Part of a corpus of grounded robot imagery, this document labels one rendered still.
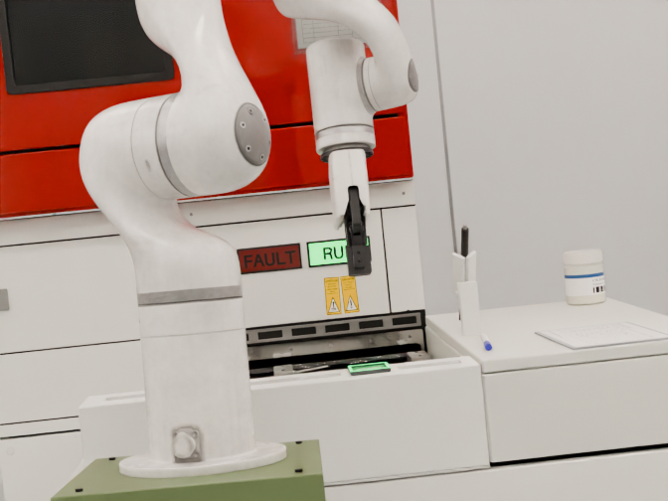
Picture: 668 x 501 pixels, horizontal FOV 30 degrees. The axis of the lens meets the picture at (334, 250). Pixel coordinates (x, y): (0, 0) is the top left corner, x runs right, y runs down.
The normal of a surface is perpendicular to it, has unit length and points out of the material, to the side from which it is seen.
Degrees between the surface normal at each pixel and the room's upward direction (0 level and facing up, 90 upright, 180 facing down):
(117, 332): 90
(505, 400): 90
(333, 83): 78
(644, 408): 90
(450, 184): 90
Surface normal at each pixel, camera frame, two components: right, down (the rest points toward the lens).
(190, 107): -0.47, -0.22
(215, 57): 0.62, -0.57
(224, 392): 0.58, -0.07
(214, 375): 0.40, -0.05
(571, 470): 0.05, 0.05
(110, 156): -0.45, 0.12
